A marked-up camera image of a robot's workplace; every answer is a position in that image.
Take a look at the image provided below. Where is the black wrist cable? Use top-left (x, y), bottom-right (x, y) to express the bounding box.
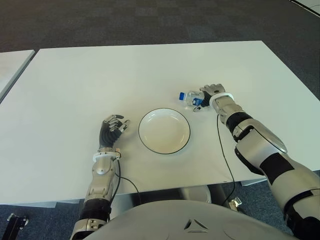
top-left (109, 154), bottom-right (141, 208)
top-left (216, 113), bottom-right (236, 205)

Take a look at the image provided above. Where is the black wheeled stand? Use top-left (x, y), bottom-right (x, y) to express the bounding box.
top-left (0, 213), bottom-right (30, 240)

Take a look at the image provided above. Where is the clear water bottle blue cap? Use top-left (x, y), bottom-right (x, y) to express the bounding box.
top-left (178, 90), bottom-right (208, 111)

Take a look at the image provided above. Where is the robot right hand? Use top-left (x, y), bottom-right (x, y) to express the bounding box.
top-left (192, 83), bottom-right (226, 112)

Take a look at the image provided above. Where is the white neighbouring table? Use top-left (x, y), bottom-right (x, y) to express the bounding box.
top-left (0, 49), bottom-right (35, 101)

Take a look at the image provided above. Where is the silver metal bracket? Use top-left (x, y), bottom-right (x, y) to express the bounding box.
top-left (226, 196), bottom-right (243, 210)

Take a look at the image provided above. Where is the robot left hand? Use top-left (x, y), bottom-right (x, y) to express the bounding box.
top-left (98, 114), bottom-right (131, 151)

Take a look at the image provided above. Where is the silver table pedestal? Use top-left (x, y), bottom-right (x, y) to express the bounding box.
top-left (109, 186), bottom-right (212, 221)

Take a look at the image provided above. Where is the grey robot torso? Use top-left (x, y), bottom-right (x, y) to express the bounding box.
top-left (86, 199), bottom-right (301, 240)

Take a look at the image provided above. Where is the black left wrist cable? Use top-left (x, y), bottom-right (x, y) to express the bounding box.
top-left (109, 154), bottom-right (141, 208)

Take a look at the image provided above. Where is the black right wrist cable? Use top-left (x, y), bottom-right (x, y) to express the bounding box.
top-left (216, 113), bottom-right (236, 205)

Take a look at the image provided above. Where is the white plate black rim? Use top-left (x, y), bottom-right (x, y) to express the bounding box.
top-left (138, 107), bottom-right (192, 154)

